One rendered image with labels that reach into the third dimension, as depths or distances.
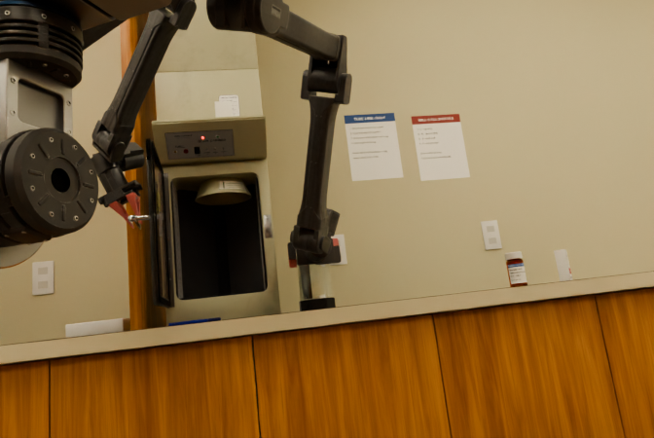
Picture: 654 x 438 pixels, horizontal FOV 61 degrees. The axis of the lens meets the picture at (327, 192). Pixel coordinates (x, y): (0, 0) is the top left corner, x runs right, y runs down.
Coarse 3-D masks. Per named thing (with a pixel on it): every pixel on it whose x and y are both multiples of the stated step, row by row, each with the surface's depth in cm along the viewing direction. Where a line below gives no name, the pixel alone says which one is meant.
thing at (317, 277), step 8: (296, 256) 156; (312, 264) 152; (328, 264) 155; (304, 272) 152; (312, 272) 152; (320, 272) 152; (328, 272) 154; (304, 280) 152; (312, 280) 151; (320, 280) 151; (328, 280) 153; (304, 288) 152; (312, 288) 151; (320, 288) 151; (328, 288) 152; (304, 296) 152; (312, 296) 150; (320, 296) 150; (328, 296) 152
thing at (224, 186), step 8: (208, 184) 169; (216, 184) 168; (224, 184) 168; (232, 184) 169; (240, 184) 171; (200, 192) 169; (208, 192) 167; (216, 192) 166; (224, 192) 166; (232, 192) 167; (240, 192) 169; (248, 192) 173; (200, 200) 176; (208, 200) 180; (216, 200) 181; (224, 200) 182; (232, 200) 182; (240, 200) 181
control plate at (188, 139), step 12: (168, 132) 157; (180, 132) 158; (192, 132) 158; (204, 132) 159; (216, 132) 160; (228, 132) 160; (168, 144) 159; (180, 144) 159; (192, 144) 160; (204, 144) 161; (216, 144) 162; (228, 144) 162; (168, 156) 161; (180, 156) 161; (192, 156) 162; (204, 156) 163; (216, 156) 164
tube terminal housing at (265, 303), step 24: (168, 72) 171; (192, 72) 172; (216, 72) 173; (240, 72) 174; (168, 96) 169; (192, 96) 170; (216, 96) 171; (240, 96) 172; (168, 168) 164; (192, 168) 165; (216, 168) 166; (240, 168) 167; (264, 168) 168; (264, 192) 167; (264, 240) 163; (168, 312) 155; (192, 312) 156; (216, 312) 156; (240, 312) 157; (264, 312) 158
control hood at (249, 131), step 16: (160, 128) 156; (176, 128) 157; (192, 128) 158; (208, 128) 159; (224, 128) 160; (240, 128) 160; (256, 128) 161; (160, 144) 158; (240, 144) 163; (256, 144) 164; (160, 160) 161; (176, 160) 162; (192, 160) 163; (208, 160) 164; (224, 160) 166
